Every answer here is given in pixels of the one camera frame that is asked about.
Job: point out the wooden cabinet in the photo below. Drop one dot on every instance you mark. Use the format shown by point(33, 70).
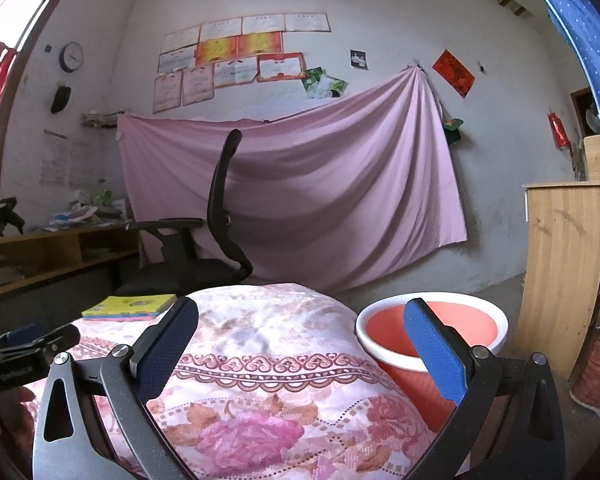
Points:
point(565, 280)

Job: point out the black office chair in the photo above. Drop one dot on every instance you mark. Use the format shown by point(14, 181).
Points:
point(220, 240)

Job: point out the red paper wall decoration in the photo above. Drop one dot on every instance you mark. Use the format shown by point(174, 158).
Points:
point(454, 72)

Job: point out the black wall-hung object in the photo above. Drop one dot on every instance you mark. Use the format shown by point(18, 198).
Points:
point(60, 99)

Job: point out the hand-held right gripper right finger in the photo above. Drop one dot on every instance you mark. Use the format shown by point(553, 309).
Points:
point(432, 350)

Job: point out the blue dotted cloth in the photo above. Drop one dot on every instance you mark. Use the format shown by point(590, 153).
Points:
point(580, 35)

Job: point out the orange bucket with white rim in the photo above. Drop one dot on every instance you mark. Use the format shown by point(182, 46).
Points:
point(385, 330)

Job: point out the white wall calendar sheet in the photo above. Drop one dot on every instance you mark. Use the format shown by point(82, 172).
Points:
point(80, 165)
point(55, 157)

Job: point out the wooden desk with shelves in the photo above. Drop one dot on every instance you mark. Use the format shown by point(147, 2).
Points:
point(45, 255)

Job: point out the yellow book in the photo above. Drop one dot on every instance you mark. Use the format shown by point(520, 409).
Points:
point(130, 304)

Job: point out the pink hanging cloth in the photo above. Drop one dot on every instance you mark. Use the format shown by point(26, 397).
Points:
point(330, 185)

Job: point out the black stand device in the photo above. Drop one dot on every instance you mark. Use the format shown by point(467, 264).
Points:
point(2, 220)

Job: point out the round wall clock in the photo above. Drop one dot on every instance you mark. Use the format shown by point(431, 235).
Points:
point(71, 56)

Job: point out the green cap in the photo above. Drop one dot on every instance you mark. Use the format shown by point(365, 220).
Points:
point(452, 127)

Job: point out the flower photo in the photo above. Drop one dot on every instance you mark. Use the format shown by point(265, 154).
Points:
point(314, 80)
point(334, 86)

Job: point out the group of wall certificates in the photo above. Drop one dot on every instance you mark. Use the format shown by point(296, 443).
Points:
point(220, 47)

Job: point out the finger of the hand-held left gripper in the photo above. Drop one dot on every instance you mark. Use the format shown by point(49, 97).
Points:
point(20, 335)
point(55, 339)

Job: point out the wooden board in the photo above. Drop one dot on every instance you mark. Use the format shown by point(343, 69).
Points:
point(595, 157)

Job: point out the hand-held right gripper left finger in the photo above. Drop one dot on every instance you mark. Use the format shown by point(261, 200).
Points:
point(170, 350)

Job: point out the stack of books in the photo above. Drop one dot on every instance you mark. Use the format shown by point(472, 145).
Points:
point(122, 319)

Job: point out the pile of papers and bags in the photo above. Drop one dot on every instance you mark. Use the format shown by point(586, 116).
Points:
point(85, 210)

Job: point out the red patterned cloth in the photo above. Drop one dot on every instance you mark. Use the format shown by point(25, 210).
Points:
point(595, 360)

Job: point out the wooden framed window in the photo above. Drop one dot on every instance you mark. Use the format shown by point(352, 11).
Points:
point(5, 60)

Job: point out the small wall photo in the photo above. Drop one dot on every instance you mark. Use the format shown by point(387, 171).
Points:
point(358, 59)

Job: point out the red hanging packet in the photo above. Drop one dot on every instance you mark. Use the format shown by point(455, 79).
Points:
point(559, 130)

